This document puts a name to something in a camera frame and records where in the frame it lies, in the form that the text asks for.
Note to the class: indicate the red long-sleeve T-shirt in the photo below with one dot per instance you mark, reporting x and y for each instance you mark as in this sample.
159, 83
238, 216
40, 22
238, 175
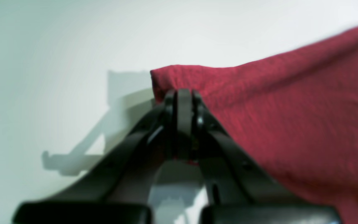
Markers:
295, 113

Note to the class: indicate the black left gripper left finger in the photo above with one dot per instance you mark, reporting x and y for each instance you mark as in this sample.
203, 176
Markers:
116, 189

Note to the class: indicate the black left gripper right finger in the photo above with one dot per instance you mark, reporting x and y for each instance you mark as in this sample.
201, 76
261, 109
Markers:
239, 191

